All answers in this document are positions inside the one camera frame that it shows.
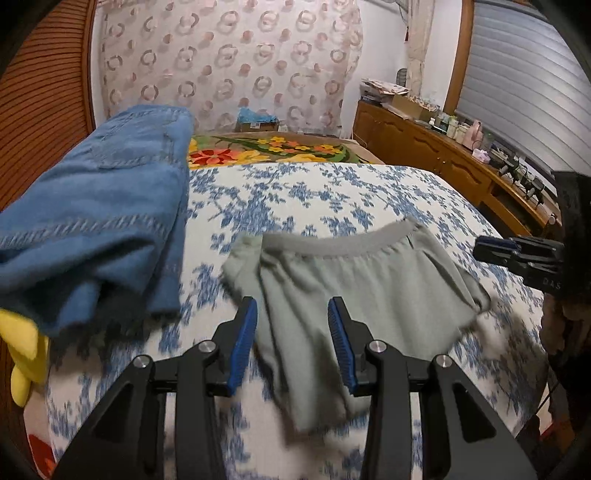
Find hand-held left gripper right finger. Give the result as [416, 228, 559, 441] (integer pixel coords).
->
[327, 296, 541, 480]

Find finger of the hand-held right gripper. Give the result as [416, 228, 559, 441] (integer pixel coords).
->
[473, 234, 523, 269]

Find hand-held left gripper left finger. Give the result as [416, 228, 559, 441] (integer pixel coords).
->
[51, 296, 258, 480]

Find grey pants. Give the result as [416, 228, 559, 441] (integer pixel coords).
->
[222, 219, 492, 435]

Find person's right hand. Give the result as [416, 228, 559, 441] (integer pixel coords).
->
[542, 295, 575, 356]

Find white bottles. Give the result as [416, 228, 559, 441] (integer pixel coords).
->
[445, 115, 469, 141]

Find wooden cabinet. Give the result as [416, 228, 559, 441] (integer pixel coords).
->
[353, 100, 561, 238]

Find blue floral bedsheet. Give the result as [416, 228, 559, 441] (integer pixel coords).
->
[28, 161, 561, 480]

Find cardboard box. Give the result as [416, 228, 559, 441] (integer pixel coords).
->
[390, 95, 435, 121]

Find colourful flower blanket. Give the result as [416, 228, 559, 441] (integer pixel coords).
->
[187, 131, 365, 169]

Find blue denim jeans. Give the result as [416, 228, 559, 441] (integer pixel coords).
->
[0, 105, 195, 337]

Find white lace curtain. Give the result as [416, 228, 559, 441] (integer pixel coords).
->
[406, 0, 432, 100]

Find yellow plush toy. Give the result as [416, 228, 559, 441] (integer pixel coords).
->
[0, 308, 51, 408]

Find wooden louvred wardrobe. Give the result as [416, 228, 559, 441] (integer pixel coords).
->
[0, 0, 100, 213]

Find ring patterned wall curtain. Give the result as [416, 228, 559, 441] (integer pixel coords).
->
[99, 0, 365, 137]

